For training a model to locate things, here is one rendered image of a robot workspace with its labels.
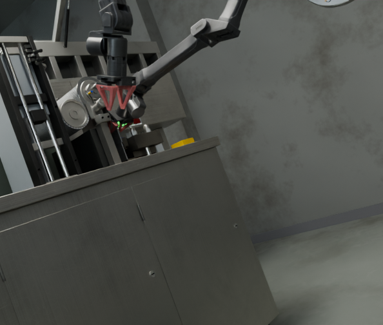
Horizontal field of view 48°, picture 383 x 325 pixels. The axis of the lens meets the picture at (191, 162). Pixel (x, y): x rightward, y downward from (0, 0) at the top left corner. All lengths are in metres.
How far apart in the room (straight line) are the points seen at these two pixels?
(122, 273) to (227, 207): 0.59
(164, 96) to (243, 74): 1.33
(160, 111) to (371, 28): 1.73
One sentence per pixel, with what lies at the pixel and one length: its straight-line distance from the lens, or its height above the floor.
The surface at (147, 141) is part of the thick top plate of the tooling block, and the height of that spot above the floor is 0.99.
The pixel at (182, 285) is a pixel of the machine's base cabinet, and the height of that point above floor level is 0.43.
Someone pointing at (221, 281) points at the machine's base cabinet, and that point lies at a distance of 1.68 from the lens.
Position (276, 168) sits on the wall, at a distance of 3.77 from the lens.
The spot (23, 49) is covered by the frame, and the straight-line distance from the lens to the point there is 1.63.
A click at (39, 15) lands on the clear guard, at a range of 2.27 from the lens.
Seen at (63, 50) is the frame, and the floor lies 1.60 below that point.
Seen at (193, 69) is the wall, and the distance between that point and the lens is 4.06.
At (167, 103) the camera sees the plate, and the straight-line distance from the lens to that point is 2.61.
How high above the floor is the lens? 0.77
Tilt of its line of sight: 2 degrees up
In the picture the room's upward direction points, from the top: 21 degrees counter-clockwise
